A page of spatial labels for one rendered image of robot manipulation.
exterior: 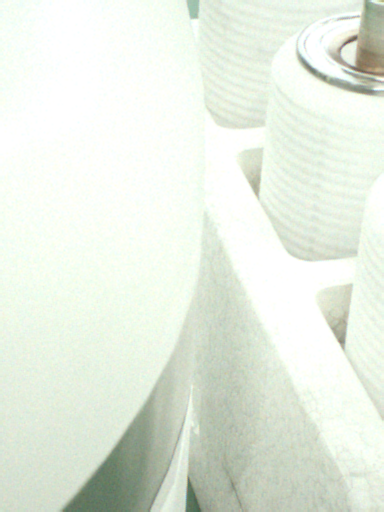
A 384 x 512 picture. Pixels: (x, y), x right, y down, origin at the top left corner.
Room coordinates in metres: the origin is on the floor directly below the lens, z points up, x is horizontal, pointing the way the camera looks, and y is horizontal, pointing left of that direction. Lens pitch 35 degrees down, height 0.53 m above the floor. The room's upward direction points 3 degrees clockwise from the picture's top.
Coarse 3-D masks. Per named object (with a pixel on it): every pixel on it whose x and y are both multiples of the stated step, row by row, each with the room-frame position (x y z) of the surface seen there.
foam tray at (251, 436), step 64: (256, 128) 0.60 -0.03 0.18; (256, 192) 0.59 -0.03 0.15; (256, 256) 0.49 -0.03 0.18; (256, 320) 0.45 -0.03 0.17; (320, 320) 0.44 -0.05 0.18; (256, 384) 0.44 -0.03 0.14; (320, 384) 0.40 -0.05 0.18; (192, 448) 0.52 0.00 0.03; (256, 448) 0.44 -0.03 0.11; (320, 448) 0.37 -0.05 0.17
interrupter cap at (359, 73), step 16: (336, 16) 0.58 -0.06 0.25; (352, 16) 0.58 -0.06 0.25; (304, 32) 0.56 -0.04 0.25; (320, 32) 0.56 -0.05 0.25; (336, 32) 0.56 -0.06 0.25; (352, 32) 0.57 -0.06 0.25; (304, 48) 0.54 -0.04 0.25; (320, 48) 0.55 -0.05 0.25; (336, 48) 0.55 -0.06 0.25; (352, 48) 0.55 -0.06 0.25; (304, 64) 0.53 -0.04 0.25; (320, 64) 0.53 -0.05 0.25; (336, 64) 0.53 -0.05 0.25; (352, 64) 0.54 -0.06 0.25; (320, 80) 0.52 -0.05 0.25; (336, 80) 0.52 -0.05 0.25; (352, 80) 0.52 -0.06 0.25; (368, 80) 0.52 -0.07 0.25
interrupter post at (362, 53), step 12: (372, 0) 0.54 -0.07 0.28; (372, 12) 0.54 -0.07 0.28; (360, 24) 0.55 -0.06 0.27; (372, 24) 0.54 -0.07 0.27; (360, 36) 0.55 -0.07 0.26; (372, 36) 0.54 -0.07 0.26; (360, 48) 0.54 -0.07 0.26; (372, 48) 0.54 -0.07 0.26; (360, 60) 0.54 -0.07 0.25; (372, 60) 0.54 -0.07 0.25
